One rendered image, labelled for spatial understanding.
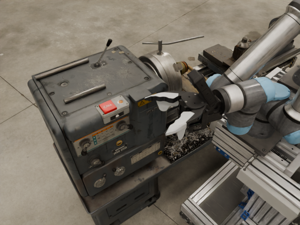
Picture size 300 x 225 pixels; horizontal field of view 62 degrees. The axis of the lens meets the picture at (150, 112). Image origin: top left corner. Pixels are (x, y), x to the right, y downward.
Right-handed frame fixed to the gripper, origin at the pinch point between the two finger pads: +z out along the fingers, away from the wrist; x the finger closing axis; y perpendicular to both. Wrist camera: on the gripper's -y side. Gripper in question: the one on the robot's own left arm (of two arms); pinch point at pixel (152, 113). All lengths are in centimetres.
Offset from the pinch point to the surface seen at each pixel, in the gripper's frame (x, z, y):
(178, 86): 63, -37, 39
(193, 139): 66, -52, 92
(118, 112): 40.2, 2.9, 29.1
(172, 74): 64, -34, 32
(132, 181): 52, -1, 98
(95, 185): 44, 21, 79
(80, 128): 37, 20, 29
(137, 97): 45, -8, 27
